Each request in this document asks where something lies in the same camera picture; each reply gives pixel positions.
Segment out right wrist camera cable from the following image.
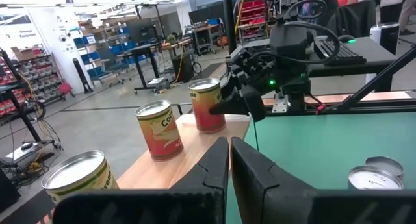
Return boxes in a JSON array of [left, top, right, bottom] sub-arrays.
[[250, 0, 341, 65]]

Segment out blue bin shelving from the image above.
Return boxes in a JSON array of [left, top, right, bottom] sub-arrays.
[[73, 25, 137, 81]]

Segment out silver metal bracket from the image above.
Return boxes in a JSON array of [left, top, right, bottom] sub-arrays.
[[272, 93, 289, 114]]

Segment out orange can white dots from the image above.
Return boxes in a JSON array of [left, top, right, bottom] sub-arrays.
[[347, 165, 404, 191]]

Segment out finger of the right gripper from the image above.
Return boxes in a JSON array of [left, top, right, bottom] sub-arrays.
[[209, 94, 248, 116]]

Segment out black standing desk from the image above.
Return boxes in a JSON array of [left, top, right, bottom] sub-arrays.
[[122, 38, 192, 95]]

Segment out black office chair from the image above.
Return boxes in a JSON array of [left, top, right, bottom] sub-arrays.
[[326, 0, 378, 38]]

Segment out black floor mat hazard stripes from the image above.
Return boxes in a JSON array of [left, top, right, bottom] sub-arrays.
[[0, 188, 56, 224]]

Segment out green table mat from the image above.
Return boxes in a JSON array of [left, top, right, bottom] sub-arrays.
[[226, 112, 416, 224]]

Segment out cardboard box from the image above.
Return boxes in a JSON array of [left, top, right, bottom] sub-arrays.
[[10, 45, 37, 62]]

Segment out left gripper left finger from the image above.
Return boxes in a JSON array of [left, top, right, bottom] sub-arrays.
[[53, 136, 230, 224]]

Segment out small parts drawer rack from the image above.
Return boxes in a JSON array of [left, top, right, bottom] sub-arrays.
[[14, 53, 64, 105]]

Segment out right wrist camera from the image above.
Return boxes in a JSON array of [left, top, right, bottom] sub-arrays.
[[268, 13, 310, 58]]

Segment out orange pineapple can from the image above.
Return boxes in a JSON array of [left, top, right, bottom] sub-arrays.
[[187, 77, 227, 134]]

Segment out red bin rack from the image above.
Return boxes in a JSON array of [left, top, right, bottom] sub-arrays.
[[237, 0, 274, 45]]

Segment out black keyboard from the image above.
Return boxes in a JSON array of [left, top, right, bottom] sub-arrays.
[[313, 38, 367, 66]]

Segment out black mouse green light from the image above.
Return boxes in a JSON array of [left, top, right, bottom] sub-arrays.
[[337, 34, 358, 44]]

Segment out wooden shelf black legs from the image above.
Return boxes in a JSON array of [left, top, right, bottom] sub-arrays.
[[115, 102, 261, 191]]

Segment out black computer monitor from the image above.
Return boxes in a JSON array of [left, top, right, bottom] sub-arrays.
[[125, 18, 157, 45]]

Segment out corn can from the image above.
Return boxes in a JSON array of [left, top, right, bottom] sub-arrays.
[[135, 99, 185, 162]]

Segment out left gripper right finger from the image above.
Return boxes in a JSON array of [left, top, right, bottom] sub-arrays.
[[229, 136, 416, 224]]

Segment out black computer tower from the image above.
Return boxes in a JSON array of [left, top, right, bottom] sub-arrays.
[[171, 51, 196, 84]]

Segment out green beans can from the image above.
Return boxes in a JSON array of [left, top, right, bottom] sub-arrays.
[[41, 149, 120, 205]]

